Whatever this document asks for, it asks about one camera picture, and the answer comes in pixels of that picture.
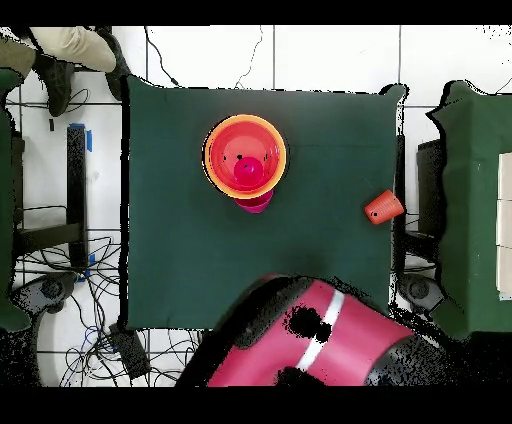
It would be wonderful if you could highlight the small pink bowl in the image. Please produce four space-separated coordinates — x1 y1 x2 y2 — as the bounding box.
233 188 276 214

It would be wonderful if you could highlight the orange ribbed cup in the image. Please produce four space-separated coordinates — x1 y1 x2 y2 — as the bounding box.
363 188 406 226

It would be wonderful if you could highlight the white box stack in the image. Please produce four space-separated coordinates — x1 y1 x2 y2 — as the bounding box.
495 151 512 302

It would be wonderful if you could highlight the large red bowl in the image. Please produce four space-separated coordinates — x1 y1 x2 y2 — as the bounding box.
209 120 282 197

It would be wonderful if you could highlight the dark green table cloth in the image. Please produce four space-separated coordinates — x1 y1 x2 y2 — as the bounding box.
119 74 409 335

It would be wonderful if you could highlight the large yellow bowl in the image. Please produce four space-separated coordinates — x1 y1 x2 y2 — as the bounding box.
202 114 288 200

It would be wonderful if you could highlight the black box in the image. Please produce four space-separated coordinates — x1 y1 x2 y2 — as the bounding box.
416 139 446 237

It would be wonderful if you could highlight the black chair base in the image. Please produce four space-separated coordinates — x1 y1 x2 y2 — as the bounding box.
397 273 446 314
9 271 79 317

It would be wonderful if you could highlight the black metal stand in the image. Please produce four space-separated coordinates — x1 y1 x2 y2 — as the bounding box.
11 123 91 277

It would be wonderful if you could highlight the black power adapter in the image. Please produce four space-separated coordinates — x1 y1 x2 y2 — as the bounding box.
109 323 152 379

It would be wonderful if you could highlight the green covered side table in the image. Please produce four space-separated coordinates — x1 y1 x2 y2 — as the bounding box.
426 79 512 341
0 67 32 333

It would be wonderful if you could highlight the person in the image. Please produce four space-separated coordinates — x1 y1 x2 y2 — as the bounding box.
0 25 133 118

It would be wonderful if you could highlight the black floor cable with plug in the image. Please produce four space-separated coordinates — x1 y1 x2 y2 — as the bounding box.
143 25 180 87

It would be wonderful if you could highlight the black cable tangle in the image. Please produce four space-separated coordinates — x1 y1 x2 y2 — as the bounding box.
15 235 201 387

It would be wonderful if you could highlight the blue cable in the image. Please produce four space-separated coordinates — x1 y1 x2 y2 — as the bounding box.
80 324 100 350

